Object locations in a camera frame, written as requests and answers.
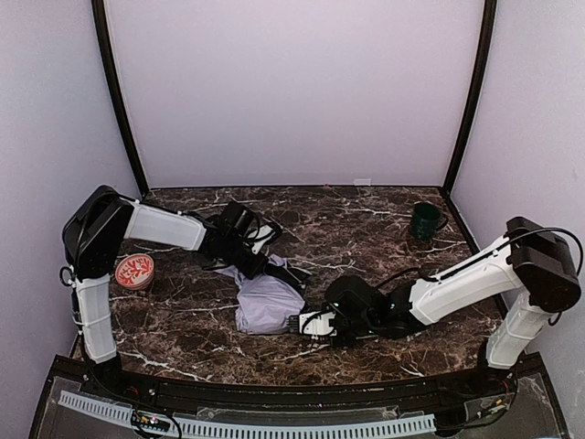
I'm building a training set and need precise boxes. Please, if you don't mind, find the lavender and black folding umbrella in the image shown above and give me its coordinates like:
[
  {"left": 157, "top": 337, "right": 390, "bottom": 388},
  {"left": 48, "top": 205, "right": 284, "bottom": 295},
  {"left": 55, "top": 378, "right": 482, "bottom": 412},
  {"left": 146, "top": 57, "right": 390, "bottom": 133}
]
[{"left": 215, "top": 254, "right": 311, "bottom": 335}]

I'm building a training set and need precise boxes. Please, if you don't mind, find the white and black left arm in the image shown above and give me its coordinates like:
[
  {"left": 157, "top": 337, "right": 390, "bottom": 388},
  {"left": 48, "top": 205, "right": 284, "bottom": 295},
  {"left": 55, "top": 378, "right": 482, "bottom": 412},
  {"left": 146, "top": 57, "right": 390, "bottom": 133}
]
[{"left": 62, "top": 185, "right": 282, "bottom": 364}]

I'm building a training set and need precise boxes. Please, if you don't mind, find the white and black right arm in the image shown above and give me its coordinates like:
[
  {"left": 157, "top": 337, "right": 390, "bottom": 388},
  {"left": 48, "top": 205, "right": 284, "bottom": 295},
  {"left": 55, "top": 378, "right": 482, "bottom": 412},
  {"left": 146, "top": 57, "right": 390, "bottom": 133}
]
[{"left": 324, "top": 217, "right": 584, "bottom": 369}]

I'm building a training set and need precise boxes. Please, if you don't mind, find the red patterned ceramic bowl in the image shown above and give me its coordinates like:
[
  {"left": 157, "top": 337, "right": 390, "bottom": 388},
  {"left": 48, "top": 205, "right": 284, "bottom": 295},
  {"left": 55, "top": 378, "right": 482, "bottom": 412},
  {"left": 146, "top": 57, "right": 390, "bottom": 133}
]
[{"left": 115, "top": 253, "right": 154, "bottom": 291}]

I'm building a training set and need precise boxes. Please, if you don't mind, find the dark green ceramic mug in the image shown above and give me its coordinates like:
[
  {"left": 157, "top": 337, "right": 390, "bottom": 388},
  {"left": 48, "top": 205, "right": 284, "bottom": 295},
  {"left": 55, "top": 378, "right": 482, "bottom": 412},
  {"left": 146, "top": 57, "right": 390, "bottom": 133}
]
[{"left": 409, "top": 202, "right": 449, "bottom": 241}]

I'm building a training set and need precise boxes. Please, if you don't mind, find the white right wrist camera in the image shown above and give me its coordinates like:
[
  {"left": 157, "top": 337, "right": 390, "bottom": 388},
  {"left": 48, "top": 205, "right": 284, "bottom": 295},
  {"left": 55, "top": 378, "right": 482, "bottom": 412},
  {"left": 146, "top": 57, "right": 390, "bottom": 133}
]
[{"left": 287, "top": 311, "right": 337, "bottom": 338}]

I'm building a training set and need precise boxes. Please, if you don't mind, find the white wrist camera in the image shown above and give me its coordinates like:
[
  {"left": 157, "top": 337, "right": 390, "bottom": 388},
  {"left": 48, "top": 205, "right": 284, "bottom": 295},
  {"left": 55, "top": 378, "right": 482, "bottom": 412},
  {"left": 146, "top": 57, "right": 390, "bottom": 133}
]
[
  {"left": 287, "top": 311, "right": 337, "bottom": 338},
  {"left": 245, "top": 222, "right": 282, "bottom": 254}
]

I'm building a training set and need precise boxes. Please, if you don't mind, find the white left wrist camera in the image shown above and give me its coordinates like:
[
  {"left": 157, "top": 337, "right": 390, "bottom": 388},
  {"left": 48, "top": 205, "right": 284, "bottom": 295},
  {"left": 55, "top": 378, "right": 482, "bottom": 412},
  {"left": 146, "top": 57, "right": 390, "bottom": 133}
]
[{"left": 245, "top": 222, "right": 282, "bottom": 254}]

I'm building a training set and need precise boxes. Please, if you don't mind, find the grey slotted cable duct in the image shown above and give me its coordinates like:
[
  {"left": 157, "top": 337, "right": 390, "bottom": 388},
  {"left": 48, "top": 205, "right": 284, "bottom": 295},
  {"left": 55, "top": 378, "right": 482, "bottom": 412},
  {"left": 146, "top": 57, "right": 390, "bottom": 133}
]
[{"left": 58, "top": 391, "right": 437, "bottom": 438}]

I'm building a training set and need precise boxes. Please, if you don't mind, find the black left corner post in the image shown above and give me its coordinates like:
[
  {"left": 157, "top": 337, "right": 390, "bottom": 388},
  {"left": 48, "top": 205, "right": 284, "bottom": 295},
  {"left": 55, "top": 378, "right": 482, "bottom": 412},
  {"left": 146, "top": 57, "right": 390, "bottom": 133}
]
[{"left": 90, "top": 0, "right": 150, "bottom": 198}]

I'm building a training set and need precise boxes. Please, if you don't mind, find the black corner post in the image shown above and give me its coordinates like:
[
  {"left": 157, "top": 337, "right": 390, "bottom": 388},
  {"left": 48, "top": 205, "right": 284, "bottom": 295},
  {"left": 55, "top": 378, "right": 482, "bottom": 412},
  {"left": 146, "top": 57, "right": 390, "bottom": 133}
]
[
  {"left": 441, "top": 0, "right": 498, "bottom": 198},
  {"left": 90, "top": 0, "right": 150, "bottom": 198}
]

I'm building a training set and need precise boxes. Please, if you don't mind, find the black right corner post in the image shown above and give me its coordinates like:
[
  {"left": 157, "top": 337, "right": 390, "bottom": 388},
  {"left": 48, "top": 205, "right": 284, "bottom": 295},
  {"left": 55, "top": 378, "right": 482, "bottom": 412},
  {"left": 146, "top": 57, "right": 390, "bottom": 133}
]
[{"left": 441, "top": 0, "right": 498, "bottom": 198}]

